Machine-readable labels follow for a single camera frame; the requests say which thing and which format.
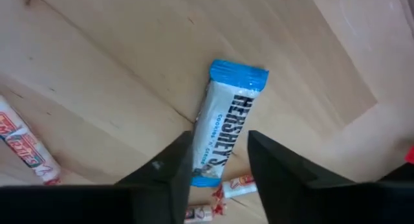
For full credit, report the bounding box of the blue white Hershey's bar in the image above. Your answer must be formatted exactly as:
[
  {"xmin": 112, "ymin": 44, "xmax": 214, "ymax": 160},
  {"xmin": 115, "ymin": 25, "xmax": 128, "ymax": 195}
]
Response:
[{"xmin": 190, "ymin": 58, "xmax": 270, "ymax": 188}]

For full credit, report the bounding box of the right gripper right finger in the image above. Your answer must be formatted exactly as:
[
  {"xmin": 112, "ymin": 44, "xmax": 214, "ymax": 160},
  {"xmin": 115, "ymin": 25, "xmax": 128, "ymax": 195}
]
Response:
[{"xmin": 247, "ymin": 129, "xmax": 356, "ymax": 224}]

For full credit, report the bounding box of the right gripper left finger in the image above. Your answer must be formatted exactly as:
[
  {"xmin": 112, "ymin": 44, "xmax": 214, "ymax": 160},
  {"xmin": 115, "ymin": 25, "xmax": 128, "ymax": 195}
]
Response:
[{"xmin": 114, "ymin": 129, "xmax": 195, "ymax": 224}]

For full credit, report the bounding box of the Smarties candy roll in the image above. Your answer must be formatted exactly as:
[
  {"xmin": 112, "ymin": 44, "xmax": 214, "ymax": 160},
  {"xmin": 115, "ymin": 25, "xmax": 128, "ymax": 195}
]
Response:
[
  {"xmin": 0, "ymin": 95, "xmax": 62, "ymax": 186},
  {"xmin": 184, "ymin": 204, "xmax": 227, "ymax": 224},
  {"xmin": 212, "ymin": 174, "xmax": 258, "ymax": 201}
]

